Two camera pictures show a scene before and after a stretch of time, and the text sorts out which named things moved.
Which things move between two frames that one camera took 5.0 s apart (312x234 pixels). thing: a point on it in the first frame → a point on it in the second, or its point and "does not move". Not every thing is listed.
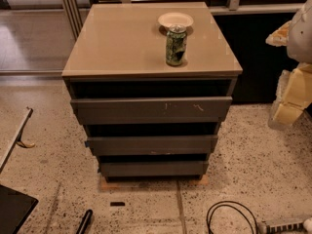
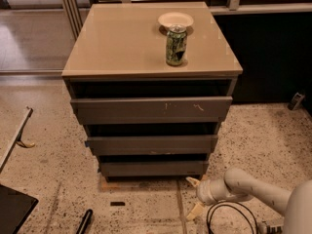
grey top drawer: x=195 y=110 does not move
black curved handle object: x=85 y=221 does not move
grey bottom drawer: x=152 y=169 does not move
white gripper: x=301 y=36 → x=204 y=191
